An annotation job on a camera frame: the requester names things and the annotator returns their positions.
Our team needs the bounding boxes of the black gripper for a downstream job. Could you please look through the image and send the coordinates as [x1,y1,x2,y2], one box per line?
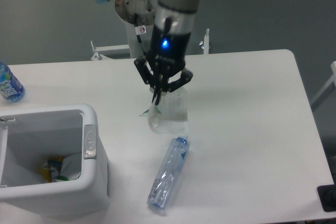
[134,25,193,105]

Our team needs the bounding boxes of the white plastic wrapper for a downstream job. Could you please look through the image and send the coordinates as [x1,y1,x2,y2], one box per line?
[139,87,189,136]

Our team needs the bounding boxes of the crushed clear plastic bottle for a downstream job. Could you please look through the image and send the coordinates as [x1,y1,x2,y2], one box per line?
[146,136,190,210]

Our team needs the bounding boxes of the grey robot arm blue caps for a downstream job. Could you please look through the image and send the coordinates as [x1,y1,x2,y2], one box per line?
[96,0,200,104]

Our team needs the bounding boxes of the colourful trash inside can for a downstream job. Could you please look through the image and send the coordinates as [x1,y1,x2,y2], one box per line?
[38,153,82,183]

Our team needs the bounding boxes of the white plastic trash can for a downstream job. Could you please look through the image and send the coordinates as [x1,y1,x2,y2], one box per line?
[1,104,110,217]

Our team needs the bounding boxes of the blue labelled water bottle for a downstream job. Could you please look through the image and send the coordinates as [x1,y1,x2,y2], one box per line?
[1,62,25,102]

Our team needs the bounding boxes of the black clamp at table edge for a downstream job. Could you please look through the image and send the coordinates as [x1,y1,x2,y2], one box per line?
[317,185,335,212]

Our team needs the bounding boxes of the black cable on pedestal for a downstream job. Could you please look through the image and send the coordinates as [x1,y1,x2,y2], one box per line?
[133,12,148,58]

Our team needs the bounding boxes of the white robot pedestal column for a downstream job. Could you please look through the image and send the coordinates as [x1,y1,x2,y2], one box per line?
[115,0,158,58]

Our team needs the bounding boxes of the white pedestal base frame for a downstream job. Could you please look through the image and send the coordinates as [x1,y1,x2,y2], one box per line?
[90,28,212,61]

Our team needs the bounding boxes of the white frame at right edge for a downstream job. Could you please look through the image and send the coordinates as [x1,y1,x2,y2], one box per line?
[310,61,335,111]

